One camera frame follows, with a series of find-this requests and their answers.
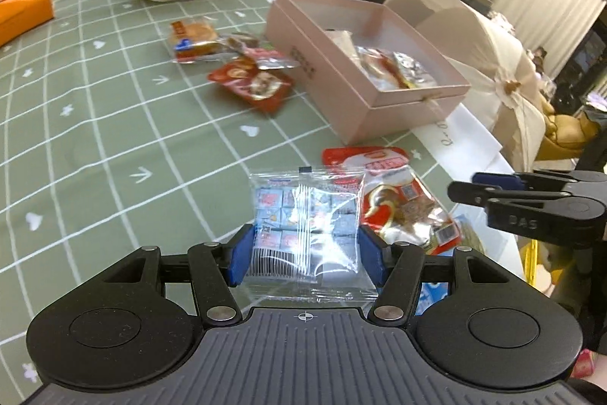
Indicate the blue white snack packet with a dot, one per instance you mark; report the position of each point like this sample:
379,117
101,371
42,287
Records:
434,293

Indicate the pink cardboard box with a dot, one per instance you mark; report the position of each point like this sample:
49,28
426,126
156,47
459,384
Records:
332,96

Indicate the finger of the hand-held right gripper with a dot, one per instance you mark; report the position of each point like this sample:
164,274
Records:
469,191
498,181

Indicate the small brown snack packet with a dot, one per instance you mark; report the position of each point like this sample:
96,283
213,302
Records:
239,42

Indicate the red yellow candy packet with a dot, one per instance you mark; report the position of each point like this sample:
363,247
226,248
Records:
269,56

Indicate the cream covered chair with bow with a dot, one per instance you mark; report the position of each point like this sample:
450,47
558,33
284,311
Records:
493,68

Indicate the clear packet of blue cubes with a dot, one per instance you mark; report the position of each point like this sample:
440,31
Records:
303,234

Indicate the long beige snack packet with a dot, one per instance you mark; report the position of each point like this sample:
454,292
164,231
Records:
470,239

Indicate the pastry packet with orange label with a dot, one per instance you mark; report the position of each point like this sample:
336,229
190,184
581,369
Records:
194,37

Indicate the orange tissue box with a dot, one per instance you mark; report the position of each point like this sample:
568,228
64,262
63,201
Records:
23,11

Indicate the orange red snack packet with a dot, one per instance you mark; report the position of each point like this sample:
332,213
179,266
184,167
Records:
246,82

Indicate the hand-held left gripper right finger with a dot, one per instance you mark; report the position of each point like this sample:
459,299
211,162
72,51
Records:
370,258

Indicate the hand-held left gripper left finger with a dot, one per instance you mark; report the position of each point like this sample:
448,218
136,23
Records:
239,258

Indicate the green checked tablecloth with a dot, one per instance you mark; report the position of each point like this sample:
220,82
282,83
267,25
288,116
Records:
118,125

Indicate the red white snack packet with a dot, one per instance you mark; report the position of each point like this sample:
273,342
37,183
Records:
403,196

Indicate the silver clear snack packet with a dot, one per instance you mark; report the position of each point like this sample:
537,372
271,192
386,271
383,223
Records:
393,68

